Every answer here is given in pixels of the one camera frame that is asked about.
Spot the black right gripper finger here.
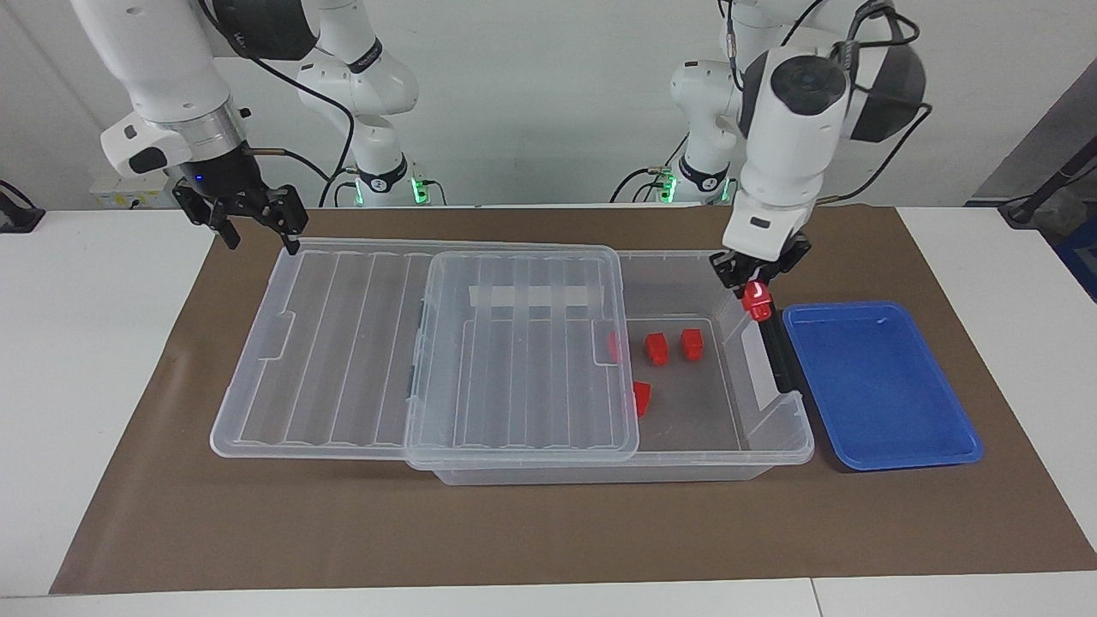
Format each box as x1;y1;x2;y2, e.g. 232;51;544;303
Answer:
174;184;243;251
267;184;309;256

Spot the blue crate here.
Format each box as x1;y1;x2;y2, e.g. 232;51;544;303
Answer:
1054;214;1097;301

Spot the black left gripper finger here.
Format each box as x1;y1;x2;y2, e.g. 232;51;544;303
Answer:
710;250;748;299
767;244;812;291

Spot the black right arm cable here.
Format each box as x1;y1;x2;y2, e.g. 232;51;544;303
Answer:
197;0;355;185

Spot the blue plastic tray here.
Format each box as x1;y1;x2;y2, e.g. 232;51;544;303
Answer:
782;301;985;472

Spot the black stand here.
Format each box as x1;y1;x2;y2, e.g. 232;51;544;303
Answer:
998;154;1097;228

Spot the white power strip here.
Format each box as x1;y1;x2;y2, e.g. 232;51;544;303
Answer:
90;176;185;209

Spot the black clamp base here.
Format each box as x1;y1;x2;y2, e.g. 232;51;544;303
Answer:
0;180;45;234

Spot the black base cable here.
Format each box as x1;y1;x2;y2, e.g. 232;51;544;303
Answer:
321;165;361;207
610;165;686;205

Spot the clear plastic storage box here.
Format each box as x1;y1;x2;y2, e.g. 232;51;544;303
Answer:
408;249;815;487

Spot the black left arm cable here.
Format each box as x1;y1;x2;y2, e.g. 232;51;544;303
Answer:
724;0;935;208

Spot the black box latch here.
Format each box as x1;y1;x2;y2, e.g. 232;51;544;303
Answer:
758;296;806;395

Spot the brown paper table mat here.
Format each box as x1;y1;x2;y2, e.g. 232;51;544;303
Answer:
50;204;1097;595

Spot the clear ribbed box lid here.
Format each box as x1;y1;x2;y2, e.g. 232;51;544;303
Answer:
210;238;640;462

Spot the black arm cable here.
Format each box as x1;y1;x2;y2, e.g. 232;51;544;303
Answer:
197;0;355;185
724;0;935;208

